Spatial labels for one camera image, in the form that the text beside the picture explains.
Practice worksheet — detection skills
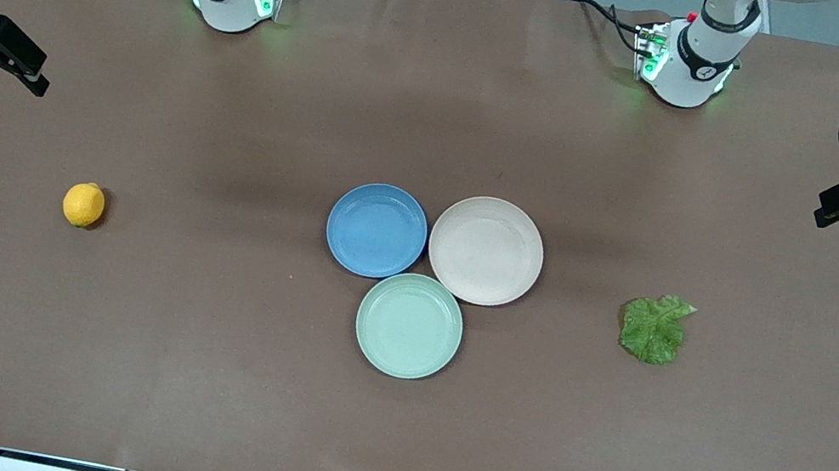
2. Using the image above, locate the black base cable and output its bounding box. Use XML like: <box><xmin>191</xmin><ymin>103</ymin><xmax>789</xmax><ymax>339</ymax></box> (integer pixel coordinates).
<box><xmin>564</xmin><ymin>0</ymin><xmax>655</xmax><ymax>56</ymax></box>

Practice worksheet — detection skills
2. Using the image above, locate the mint green round plate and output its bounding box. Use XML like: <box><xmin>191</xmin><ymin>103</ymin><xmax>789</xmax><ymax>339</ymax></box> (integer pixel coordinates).
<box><xmin>348</xmin><ymin>264</ymin><xmax>472</xmax><ymax>388</ymax></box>

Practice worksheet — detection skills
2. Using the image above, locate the beige round plate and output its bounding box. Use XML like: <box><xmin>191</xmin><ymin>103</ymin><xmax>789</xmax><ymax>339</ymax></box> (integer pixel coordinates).
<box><xmin>419</xmin><ymin>188</ymin><xmax>553</xmax><ymax>315</ymax></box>

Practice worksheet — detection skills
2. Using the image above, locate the blue round plate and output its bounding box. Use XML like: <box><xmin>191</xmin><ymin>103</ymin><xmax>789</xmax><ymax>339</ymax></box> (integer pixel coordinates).
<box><xmin>319</xmin><ymin>175</ymin><xmax>435</xmax><ymax>287</ymax></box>

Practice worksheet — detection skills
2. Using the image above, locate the green lettuce leaf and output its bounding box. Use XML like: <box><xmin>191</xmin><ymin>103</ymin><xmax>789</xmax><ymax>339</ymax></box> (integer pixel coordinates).
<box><xmin>614</xmin><ymin>287</ymin><xmax>700</xmax><ymax>372</ymax></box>

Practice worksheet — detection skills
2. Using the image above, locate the yellow lemon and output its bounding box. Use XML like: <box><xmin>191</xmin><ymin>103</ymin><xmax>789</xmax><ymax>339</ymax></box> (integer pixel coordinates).
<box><xmin>59</xmin><ymin>179</ymin><xmax>109</xmax><ymax>232</ymax></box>

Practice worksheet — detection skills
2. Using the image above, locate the brown table cover sheet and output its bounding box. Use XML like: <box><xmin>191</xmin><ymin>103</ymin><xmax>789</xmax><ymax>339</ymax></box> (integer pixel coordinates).
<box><xmin>0</xmin><ymin>0</ymin><xmax>839</xmax><ymax>471</ymax></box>

